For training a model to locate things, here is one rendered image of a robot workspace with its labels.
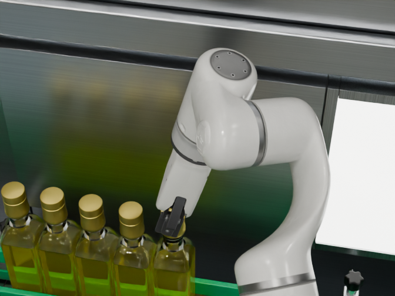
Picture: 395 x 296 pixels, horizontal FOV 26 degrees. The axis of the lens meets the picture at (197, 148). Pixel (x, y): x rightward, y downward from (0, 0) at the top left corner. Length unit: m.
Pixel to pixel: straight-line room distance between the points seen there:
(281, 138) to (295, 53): 0.21
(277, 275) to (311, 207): 0.09
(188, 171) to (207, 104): 0.13
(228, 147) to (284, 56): 0.25
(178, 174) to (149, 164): 0.25
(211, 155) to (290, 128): 0.09
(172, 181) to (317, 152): 0.20
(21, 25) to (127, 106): 0.19
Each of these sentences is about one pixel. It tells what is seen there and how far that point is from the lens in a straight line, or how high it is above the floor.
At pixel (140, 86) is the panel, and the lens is 1.19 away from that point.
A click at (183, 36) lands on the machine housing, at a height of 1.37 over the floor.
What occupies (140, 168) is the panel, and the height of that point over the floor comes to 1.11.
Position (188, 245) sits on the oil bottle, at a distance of 1.24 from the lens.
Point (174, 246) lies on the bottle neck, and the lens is 1.22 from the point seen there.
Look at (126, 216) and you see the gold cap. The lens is 1.19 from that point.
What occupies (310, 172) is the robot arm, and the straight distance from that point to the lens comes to 0.97.
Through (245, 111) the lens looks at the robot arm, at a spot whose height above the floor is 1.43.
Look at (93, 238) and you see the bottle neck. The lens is 1.25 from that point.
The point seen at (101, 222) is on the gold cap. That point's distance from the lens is 1.22.
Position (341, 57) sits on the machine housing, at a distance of 1.12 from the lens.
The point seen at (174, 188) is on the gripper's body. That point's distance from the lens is 1.07.
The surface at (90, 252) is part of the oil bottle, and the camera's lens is 1.25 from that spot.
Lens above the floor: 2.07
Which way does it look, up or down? 45 degrees down
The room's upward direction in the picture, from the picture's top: straight up
